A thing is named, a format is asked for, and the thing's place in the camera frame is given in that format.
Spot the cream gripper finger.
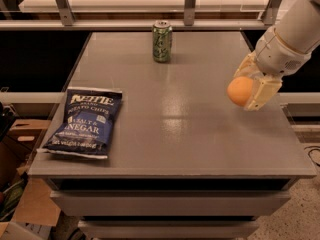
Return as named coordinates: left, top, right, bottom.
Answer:
left=244, top=75, right=282, bottom=111
left=233, top=51, right=263, bottom=79

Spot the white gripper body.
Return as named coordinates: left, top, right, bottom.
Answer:
left=255, top=26, right=311, bottom=77

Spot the orange fruit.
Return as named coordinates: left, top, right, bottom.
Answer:
left=227, top=76, right=253, bottom=106

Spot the blue Kettle chip bag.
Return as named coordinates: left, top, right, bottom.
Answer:
left=39, top=87, right=122, bottom=159

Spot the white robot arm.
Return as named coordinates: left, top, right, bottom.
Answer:
left=227, top=0, right=320, bottom=111

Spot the green soda can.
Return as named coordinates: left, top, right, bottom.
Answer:
left=152, top=20, right=172, bottom=63

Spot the grey drawer cabinet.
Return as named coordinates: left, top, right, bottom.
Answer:
left=30, top=32, right=316, bottom=239

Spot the brown cardboard box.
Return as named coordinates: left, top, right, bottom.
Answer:
left=0, top=119, right=60, bottom=240

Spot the black floor cable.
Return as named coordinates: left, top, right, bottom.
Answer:
left=303, top=145, right=320, bottom=168

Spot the metal window frame rail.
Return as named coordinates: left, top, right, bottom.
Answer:
left=0, top=0, right=320, bottom=32

